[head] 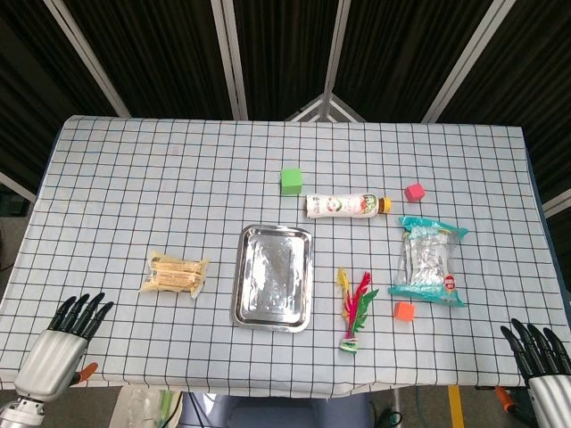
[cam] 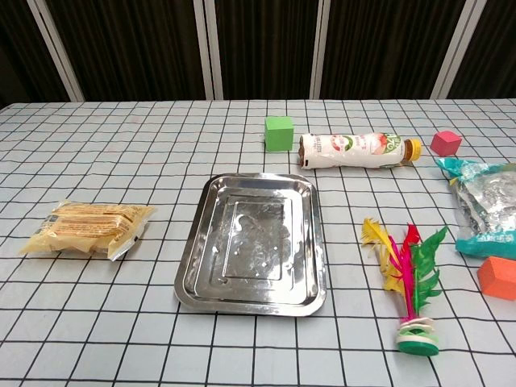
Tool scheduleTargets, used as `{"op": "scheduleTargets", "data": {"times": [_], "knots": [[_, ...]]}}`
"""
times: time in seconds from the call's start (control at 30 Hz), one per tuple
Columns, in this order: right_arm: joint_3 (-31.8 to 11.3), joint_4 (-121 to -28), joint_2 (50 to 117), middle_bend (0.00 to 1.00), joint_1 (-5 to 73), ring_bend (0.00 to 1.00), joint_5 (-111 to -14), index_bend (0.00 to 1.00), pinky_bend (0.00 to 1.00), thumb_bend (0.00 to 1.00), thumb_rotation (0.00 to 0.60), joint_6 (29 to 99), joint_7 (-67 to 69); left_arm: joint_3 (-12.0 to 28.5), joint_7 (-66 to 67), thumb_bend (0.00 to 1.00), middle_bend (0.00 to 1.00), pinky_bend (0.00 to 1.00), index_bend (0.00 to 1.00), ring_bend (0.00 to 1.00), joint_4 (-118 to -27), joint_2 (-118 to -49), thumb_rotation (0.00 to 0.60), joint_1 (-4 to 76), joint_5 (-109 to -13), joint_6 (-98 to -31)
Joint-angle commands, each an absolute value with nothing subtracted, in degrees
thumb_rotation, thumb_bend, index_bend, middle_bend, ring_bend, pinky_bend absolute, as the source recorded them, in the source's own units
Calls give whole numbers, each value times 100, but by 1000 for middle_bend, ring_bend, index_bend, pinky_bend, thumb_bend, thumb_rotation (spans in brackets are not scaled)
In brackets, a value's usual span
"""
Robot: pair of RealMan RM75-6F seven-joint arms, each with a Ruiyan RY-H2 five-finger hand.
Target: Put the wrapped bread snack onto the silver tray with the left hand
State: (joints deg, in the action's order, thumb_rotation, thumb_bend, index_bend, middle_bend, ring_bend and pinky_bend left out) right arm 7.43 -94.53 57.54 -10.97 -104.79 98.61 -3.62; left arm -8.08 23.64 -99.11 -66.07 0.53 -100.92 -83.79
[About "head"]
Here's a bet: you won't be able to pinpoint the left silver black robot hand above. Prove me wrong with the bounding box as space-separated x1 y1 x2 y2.
13 292 115 404

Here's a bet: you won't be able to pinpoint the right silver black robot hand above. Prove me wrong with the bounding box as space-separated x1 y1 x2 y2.
500 317 571 428

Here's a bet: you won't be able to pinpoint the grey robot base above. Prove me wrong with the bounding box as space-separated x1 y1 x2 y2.
180 394 374 428

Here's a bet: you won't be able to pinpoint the rectangular stainless steel tray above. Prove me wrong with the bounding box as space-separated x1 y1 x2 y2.
230 224 314 334

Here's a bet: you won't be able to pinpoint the yellow wafer packet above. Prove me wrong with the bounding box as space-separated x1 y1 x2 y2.
138 250 211 300

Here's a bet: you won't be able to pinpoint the orange foam cube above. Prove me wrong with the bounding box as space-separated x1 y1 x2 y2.
393 301 417 323

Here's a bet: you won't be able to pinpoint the teal clear snack bag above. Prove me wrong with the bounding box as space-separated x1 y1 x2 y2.
387 215 470 309

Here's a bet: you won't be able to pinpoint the colourful feather shuttlecock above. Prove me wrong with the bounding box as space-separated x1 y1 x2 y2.
335 267 380 356

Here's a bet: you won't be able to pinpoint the pink foam cube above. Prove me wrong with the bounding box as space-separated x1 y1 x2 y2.
403 182 426 204

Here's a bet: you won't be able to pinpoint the blue white checked tablecloth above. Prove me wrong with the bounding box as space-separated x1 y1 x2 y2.
0 115 571 399

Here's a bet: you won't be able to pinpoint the white drink bottle yellow cap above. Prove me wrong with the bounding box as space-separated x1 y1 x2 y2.
305 192 393 220

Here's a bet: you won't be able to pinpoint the green foam cube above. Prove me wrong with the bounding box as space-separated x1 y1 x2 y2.
280 168 304 196

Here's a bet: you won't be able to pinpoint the orange handled clamp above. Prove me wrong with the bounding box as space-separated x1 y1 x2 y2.
70 362 99 385
494 385 521 414

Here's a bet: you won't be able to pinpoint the white metal frame struts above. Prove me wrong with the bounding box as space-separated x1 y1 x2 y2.
285 92 367 123

